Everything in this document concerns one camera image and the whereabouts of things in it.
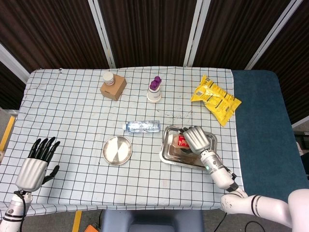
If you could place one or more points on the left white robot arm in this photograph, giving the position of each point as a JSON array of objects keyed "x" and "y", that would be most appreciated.
[{"x": 13, "y": 210}]

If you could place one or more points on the white plastic jar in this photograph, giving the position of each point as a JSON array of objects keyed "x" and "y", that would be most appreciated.
[{"x": 108, "y": 78}]

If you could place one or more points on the small cardboard box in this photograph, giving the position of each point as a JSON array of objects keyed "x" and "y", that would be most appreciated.
[{"x": 113, "y": 91}]

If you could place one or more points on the brown drink bottle red label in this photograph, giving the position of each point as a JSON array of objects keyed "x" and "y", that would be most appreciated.
[{"x": 179, "y": 141}]

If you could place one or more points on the yellow snack bag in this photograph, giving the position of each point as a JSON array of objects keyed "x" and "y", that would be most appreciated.
[{"x": 217, "y": 99}]

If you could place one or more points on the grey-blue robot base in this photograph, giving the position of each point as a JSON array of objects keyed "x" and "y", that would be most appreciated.
[{"x": 149, "y": 221}]

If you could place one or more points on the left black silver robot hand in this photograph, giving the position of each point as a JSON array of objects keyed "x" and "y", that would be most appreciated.
[{"x": 31, "y": 174}]

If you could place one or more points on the round steel plate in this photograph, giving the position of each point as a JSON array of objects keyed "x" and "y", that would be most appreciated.
[{"x": 117, "y": 151}]

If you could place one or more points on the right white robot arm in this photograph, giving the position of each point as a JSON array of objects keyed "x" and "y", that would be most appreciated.
[{"x": 217, "y": 169}]

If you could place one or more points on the rectangular steel tray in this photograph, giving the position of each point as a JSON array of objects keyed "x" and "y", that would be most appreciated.
[{"x": 173, "y": 157}]

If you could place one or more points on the brown partition panel white frame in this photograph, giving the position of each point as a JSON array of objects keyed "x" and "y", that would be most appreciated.
[
  {"x": 149, "y": 31},
  {"x": 9, "y": 91},
  {"x": 294, "y": 60},
  {"x": 48, "y": 31},
  {"x": 241, "y": 31}
]

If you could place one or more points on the upturned white paper cup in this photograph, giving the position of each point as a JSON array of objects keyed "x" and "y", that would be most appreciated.
[{"x": 154, "y": 95}]

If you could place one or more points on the teal table mat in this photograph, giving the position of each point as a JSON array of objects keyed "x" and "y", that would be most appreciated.
[{"x": 260, "y": 108}]

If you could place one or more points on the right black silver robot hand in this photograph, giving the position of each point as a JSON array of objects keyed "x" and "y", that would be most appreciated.
[{"x": 196, "y": 139}]

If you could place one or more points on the orange object on floor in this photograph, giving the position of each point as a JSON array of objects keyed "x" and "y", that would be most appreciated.
[{"x": 93, "y": 229}]

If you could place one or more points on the clear plastic water bottle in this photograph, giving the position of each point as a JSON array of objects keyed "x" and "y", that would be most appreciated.
[{"x": 142, "y": 126}]

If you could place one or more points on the white black checkered tablecloth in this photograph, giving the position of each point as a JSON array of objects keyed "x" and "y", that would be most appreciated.
[{"x": 72, "y": 116}]

